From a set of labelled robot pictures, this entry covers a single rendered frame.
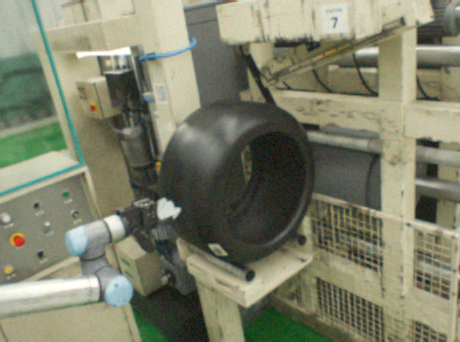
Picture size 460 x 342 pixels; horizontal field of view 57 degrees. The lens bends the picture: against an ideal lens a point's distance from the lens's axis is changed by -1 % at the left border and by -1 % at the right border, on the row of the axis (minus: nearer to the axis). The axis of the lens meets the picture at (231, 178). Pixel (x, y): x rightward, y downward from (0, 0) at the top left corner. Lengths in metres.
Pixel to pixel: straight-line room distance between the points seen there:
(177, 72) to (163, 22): 0.18
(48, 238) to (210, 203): 0.82
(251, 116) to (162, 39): 0.44
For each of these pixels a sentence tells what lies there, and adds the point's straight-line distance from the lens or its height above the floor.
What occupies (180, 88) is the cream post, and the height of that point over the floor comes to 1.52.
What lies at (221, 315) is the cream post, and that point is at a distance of 2.09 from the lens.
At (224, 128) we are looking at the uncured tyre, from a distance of 1.35.
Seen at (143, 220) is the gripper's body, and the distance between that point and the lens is 1.31.
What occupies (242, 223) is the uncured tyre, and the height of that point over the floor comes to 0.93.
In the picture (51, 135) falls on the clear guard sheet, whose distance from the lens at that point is 1.80.
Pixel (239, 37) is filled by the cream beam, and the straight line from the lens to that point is 1.65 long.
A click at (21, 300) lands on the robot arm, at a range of 1.11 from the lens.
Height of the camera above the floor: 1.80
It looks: 23 degrees down
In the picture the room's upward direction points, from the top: 10 degrees counter-clockwise
